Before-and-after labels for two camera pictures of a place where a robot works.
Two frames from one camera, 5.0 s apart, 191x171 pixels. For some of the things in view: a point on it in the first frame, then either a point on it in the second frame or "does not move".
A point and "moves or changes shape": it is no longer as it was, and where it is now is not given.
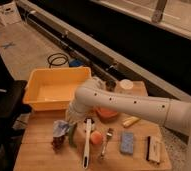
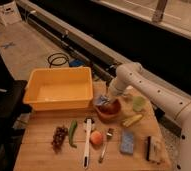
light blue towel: x=59 y=128 moves or changes shape
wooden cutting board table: x=51 y=142 does not move
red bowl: x=106 y=112 does not move
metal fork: x=109 y=135 does not move
